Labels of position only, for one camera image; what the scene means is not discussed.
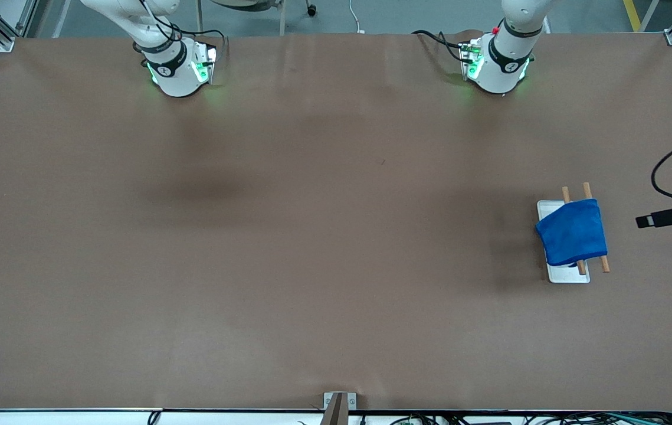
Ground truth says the blue towel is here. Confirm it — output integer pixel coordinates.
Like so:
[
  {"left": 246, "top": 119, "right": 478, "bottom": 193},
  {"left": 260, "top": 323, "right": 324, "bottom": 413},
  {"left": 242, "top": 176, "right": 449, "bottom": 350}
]
[{"left": 535, "top": 198, "right": 608, "bottom": 267}]

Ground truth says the white towel rack base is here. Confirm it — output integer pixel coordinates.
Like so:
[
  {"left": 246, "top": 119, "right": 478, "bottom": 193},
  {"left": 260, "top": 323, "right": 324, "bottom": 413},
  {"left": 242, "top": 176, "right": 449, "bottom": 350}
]
[{"left": 536, "top": 200, "right": 591, "bottom": 284}]

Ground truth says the chair base with wheel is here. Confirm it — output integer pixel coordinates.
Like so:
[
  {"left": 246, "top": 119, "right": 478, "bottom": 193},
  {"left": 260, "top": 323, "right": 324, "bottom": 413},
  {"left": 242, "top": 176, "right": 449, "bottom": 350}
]
[{"left": 196, "top": 0, "right": 317, "bottom": 36}]

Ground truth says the black right arm base cable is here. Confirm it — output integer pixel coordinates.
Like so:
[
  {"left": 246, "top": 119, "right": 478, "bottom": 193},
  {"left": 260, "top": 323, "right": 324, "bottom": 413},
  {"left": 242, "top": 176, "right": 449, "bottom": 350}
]
[{"left": 135, "top": 0, "right": 230, "bottom": 60}]

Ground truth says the black arm base cable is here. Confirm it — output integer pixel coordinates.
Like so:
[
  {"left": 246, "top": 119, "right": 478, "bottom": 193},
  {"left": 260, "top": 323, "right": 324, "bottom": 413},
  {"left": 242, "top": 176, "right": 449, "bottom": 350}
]
[
  {"left": 135, "top": 0, "right": 230, "bottom": 60},
  {"left": 411, "top": 30, "right": 473, "bottom": 63}
]

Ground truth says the black left arm base cable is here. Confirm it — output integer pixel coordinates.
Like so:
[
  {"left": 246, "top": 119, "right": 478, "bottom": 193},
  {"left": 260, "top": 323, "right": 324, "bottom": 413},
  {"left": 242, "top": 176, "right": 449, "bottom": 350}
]
[{"left": 411, "top": 30, "right": 473, "bottom": 63}]

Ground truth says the white floor cable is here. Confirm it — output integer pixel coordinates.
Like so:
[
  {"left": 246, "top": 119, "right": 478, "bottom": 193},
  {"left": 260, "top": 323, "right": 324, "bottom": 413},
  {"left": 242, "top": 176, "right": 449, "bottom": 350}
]
[{"left": 349, "top": 0, "right": 366, "bottom": 34}]

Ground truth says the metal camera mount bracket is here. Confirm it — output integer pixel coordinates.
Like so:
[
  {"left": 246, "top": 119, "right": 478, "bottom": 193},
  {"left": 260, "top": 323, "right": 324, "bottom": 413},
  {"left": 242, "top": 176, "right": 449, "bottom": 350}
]
[{"left": 323, "top": 392, "right": 357, "bottom": 425}]

